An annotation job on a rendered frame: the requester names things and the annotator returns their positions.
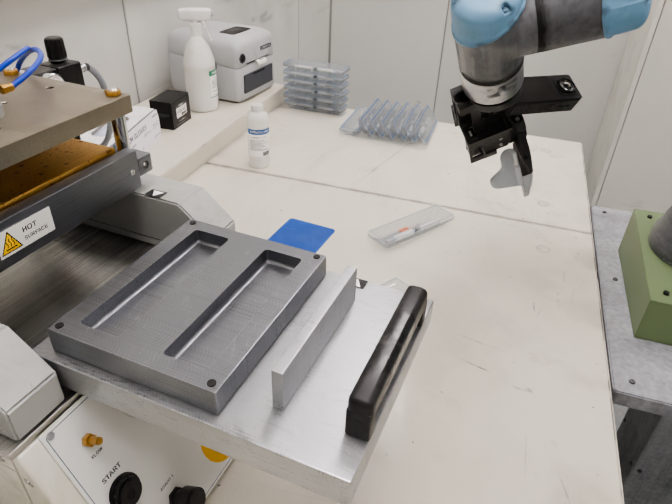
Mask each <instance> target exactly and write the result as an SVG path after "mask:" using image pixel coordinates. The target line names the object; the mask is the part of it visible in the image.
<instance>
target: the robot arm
mask: <svg viewBox="0 0 672 504"><path fill-rule="evenodd" d="M651 3H652V0H451V6H450V9H451V20H452V22H451V31H452V35H453V38H454V40H455V46H456V51H457V57H458V63H459V72H460V78H461V83H462V84H461V85H459V86H457V87H454V88H452V89H450V93H451V98H452V103H453V105H451V110H452V114H453V119H454V124H455V127H457V126H459V127H460V129H461V131H462V133H463V136H464V138H465V143H466V150H467V151H468V153H469V156H470V162H471V164H472V163H474V162H477V161H479V160H482V159H485V158H488V157H490V156H493V155H495V154H497V149H499V148H502V147H504V146H507V145H508V143H509V144H510V143H512V142H513V143H512V144H513V148H507V149H505V150H504V151H503V152H502V153H501V155H500V162H501V168H500V170H499V171H498V172H497V173H496V174H495V175H494V176H493V177H492V178H491V179H490V184H491V186H492V187H493V188H495V189H501V188H508V187H515V186H521V187H522V191H523V195H524V197H526V196H528V195H529V193H530V189H531V186H532V182H533V166H532V158H531V153H530V148H529V145H528V141H527V138H526V137H527V131H526V124H525V121H524V118H523V116H522V114H535V113H547V112H559V111H571V110H572V109H573V108H574V106H575V105H576V104H577V103H578V102H579V100H580V99H581V98H582V95H581V94H580V92H579V90H578V89H577V87H576V85H575V83H574V82H573V80H572V79H571V77H570V76H569V75H549V76H531V77H524V56H526V55H531V54H535V53H540V52H545V51H550V50H554V49H558V48H563V47H567V46H572V45H576V44H581V43H585V42H589V41H594V40H598V39H603V38H606V39H610V38H612V37H613V36H614V35H618V34H622V33H625V32H629V31H633V30H636V29H638V28H640V27H641V26H642V25H643V24H644V23H645V22H646V20H647V18H648V16H649V13H650V9H651ZM475 155H477V156H475ZM473 156H474V157H473ZM514 160H515V161H514ZM515 163H516V165H515ZM648 242H649V246H650V248H651V249H652V251H653V252H654V253H655V254H656V255H657V256H658V257H659V258H660V259H661V260H662V261H664V262H665V263H667V264H668V265H670V266H672V206H671V207H670V208H669V209H668V210H667V211H666V212H665V213H664V214H663V215H662V217H661V218H659V219H658V220H657V221H656V222H655V224H654V225H653V227H652V230H651V232H650V235H649V237H648Z"/></svg>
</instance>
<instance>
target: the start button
mask: <svg viewBox="0 0 672 504"><path fill-rule="evenodd" d="M141 493H142V484H141V481H140V479H139V478H138V477H136V476H131V475H128V476H125V477H123V478H122V479H121V480H120V481H119V482H118V483H117V485H116V487H115V489H114V496H113V497H114V502H115V504H136V503H137V502H138V500H139V499H140V496H141Z"/></svg>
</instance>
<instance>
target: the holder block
mask: <svg viewBox="0 0 672 504"><path fill-rule="evenodd" d="M325 275H326V256H325V255H321V254H317V253H314V252H310V251H306V250H303V249H299V248H295V247H292V246H288V245H285V244H281V243H277V242H274V241H270V240H266V239H263V238H259V237H255V236H252V235H248V234H244V233H241V232H237V231H233V230H230V229H226V228H222V227H219V226H215V225H211V224H208V223H204V222H200V221H197V220H193V219H190V220H188V221H187V222H186V223H184V224H183V225H182V226H181V227H179V228H178V229H177V230H175V231H174V232H173V233H171V234H170V235H169V236H167V237H166V238H165V239H163V240H162V241H161V242H159V243H158V244H157V245H155V246H154V247H153V248H152V249H150V250H149V251H148V252H146V253H145V254H144V255H142V256H141V257H140V258H138V259H137V260H136V261H134V262H133V263H132V264H130V265H129V266H128V267H126V268H125V269H124V270H122V271H121V272H120V273H119V274H117V275H116V276H115V277H113V278H112V279H111V280H109V281H108V282H107V283H105V284H104V285H103V286H101V287H100V288H99V289H97V290H96V291H95V292H93V293H92V294H91V295H90V296H88V297H87V298H86V299H84V300H83V301H82V302H80V303H79V304H78V305H76V306H75V307H74V308H72V309H71V310H70V311H68V312H67V313H66V314H64V315H63V316H62V317H60V318H59V319H58V320H57V321H55V322H54V323H53V324H51V325H50V326H49V327H47V332H48V335H49V338H50V341H51V344H52V347H53V349H54V350H55V351H58V352H60V353H63V354H65V355H68V356H70V357H73V358H75V359H78V360H80V361H83V362H85V363H88V364H90V365H93V366H96V367H98V368H101V369H103V370H106V371H108V372H111V373H113V374H116V375H118V376H121V377H123V378H126V379H128V380H131V381H133V382H136V383H138V384H141V385H143V386H146V387H148V388H151V389H153V390H156V391H158V392H161V393H163V394H166V395H168V396H171V397H173V398H176V399H178V400H181V401H183V402H186V403H188V404H191V405H193V406H196V407H198V408H201V409H203V410H206V411H208V412H211V413H213V414H216V415H219V414H220V412H221V411H222V410H223V408H224V407H225V406H226V404H227V403H228V402H229V401H230V399H231V398H232V397H233V395H234V394H235V393H236V391H237V390H238V389H239V388H240V386H241V385H242V384H243V382H244V381H245V380H246V378H247V377H248V376H249V375H250V373H251V372H252V371H253V369H254V368H255V367H256V365H257V364H258V363H259V361H260V360H261V359H262V358H263V356H264V355H265V354H266V352H267V351H268V350H269V348H270V347H271V346H272V345H273V343H274V342H275V341H276V339H277V338H278V337H279V335H280V334H281V333H282V332H283V330H284V329H285V328H286V326H287V325H288V324H289V322H290V321H291V320H292V319H293V317H294V316H295V315H296V313H297V312H298V311H299V309H300V308H301V307H302V305H303V304H304V303H305V302H306V300H307V299H308V298H309V296H310V295H311V294H312V292H313V291H314V290H315V289H316V287H317V286H318V285H319V283H320V282H321V281H322V279H323V278H324V277H325Z"/></svg>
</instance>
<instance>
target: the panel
mask: <svg viewBox="0 0 672 504"><path fill-rule="evenodd" d="M38 440H39V441H40V442H41V444H42V445H43V446H44V448H45V449H46V450H47V451H48V453H49V454H50V455H51V457H52V458H53V459H54V461H55V462H56V463H57V465H58V466H59V467H60V468H61V470H62V471H63V472H64V474H65V475H66V476H67V478H68V479H69V480H70V482H71V483H72V484H73V485H74V487H75V488H76V489H77V491H78V492H79V493H80V495H81V496H82V497H83V498H84V500H85V501H86V502H87V504H115V502H114V497H113V496H114V489H115V487H116V485H117V483H118V482H119V481H120V480H121V479H122V478H123V477H125V476H128V475H131V476H136V477H138V478H139V479H140V481H141V484H142V493H141V496H140V499H139V500H138V502H137V503H136V504H169V495H170V493H171V492H172V491H173V489H174V488H175V487H181V488H183V487H184V486H187V485H189V486H197V487H201V488H203V489H204V491H205V494H206V498H207V496H208V495H209V493H210V492H211V490H212V489H213V487H214V486H215V484H216V483H217V481H218V480H219V479H220V477H221V476H222V474H223V473H224V471H225V470H226V468H227V467H228V465H229V464H230V462H231V461H232V460H233V458H231V457H229V456H226V455H224V454H222V453H219V452H217V451H214V450H212V449H210V448H207V447H205V446H203V445H200V444H198V443H196V442H193V441H191V440H189V439H186V438H184V437H181V436H179V435H177V434H174V433H172V432H170V431H167V430H165V429H162V428H160V427H158V426H155V425H153V424H151V423H148V422H146V421H144V420H141V419H139V418H130V417H128V416H127V415H125V414H124V413H123V412H122V411H120V410H118V409H115V408H113V407H110V406H108V405H106V404H103V403H101V402H99V401H96V400H94V399H91V398H89V397H87V396H84V395H82V396H81V397H80V398H79V399H78V400H77V401H76V402H75V403H74V404H73V405H72V406H71V407H70V408H69V409H67V410H66V411H65V412H64V413H63V414H62V415H61V416H60V417H59V418H58V419H57V420H56V421H55V422H54V423H53V424H51V425H50V426H49V427H48V428H47V429H46V430H45V431H44V432H43V433H42V434H41V435H40V436H39V437H38Z"/></svg>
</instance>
